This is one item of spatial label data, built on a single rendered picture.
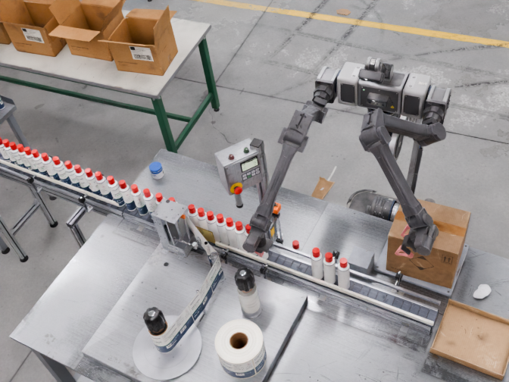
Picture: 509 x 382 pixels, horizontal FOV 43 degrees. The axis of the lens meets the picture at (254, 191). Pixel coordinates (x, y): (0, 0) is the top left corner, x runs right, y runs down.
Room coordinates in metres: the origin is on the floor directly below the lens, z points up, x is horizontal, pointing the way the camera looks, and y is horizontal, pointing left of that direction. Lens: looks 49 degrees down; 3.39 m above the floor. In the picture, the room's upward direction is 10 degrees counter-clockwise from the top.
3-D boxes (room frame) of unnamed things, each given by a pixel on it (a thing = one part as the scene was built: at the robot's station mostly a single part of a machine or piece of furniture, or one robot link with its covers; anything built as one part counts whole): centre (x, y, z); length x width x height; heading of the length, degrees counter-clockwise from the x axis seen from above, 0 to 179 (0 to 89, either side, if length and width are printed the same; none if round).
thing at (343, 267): (1.54, -0.32, 0.98); 0.05 x 0.05 x 0.20
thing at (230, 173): (1.91, 0.04, 1.38); 0.17 x 0.10 x 0.19; 110
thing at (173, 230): (1.95, 0.40, 1.01); 0.14 x 0.13 x 0.26; 54
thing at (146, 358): (1.39, 0.50, 0.89); 0.31 x 0.31 x 0.01
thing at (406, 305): (1.78, 0.00, 0.86); 1.65 x 0.08 x 0.04; 54
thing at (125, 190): (2.24, 0.65, 0.98); 0.05 x 0.05 x 0.20
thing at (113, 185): (2.28, 0.71, 0.98); 0.05 x 0.05 x 0.20
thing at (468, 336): (1.20, -0.81, 0.85); 0.30 x 0.26 x 0.04; 54
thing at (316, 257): (1.62, -0.22, 0.98); 0.05 x 0.05 x 0.20
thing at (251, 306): (1.51, 0.11, 1.03); 0.09 x 0.09 x 0.30
